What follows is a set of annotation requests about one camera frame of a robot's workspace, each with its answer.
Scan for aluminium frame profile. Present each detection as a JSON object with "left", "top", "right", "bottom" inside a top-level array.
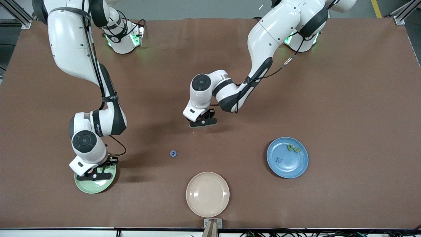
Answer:
[
  {"left": 0, "top": 0, "right": 37, "bottom": 29},
  {"left": 390, "top": 0, "right": 421, "bottom": 25}
]

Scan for brown table cover mat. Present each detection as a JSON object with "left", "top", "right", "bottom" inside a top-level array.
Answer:
[{"left": 0, "top": 17, "right": 421, "bottom": 229}]

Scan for blue round plate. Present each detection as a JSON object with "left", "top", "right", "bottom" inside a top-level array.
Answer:
[{"left": 266, "top": 137, "right": 309, "bottom": 179}]

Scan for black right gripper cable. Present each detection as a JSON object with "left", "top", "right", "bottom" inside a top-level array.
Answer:
[{"left": 82, "top": 0, "right": 127, "bottom": 158}]

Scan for black cable bundle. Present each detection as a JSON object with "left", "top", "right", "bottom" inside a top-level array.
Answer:
[{"left": 240, "top": 229, "right": 421, "bottom": 237}]

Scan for grey metal edge bracket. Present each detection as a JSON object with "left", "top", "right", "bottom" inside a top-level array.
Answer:
[{"left": 203, "top": 218, "right": 223, "bottom": 228}]

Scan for green round plate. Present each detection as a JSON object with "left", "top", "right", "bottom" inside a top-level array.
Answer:
[{"left": 74, "top": 163, "right": 117, "bottom": 194}]

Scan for black right arm base cable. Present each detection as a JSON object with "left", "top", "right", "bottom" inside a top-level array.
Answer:
[{"left": 117, "top": 10, "right": 146, "bottom": 35}]

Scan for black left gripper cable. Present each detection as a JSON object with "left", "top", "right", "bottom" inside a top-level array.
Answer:
[{"left": 210, "top": 31, "right": 316, "bottom": 114}]

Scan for beige round plate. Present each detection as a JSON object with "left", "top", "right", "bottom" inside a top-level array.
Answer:
[{"left": 186, "top": 171, "right": 230, "bottom": 218}]

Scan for white table edge rail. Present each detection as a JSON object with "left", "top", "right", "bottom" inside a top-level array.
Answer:
[{"left": 0, "top": 228, "right": 421, "bottom": 237}]

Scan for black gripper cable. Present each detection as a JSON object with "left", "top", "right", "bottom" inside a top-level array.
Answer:
[
  {"left": 210, "top": 31, "right": 316, "bottom": 114},
  {"left": 82, "top": 0, "right": 127, "bottom": 158}
]

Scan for yellow floor tape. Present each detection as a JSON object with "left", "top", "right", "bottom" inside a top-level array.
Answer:
[{"left": 371, "top": 0, "right": 383, "bottom": 18}]

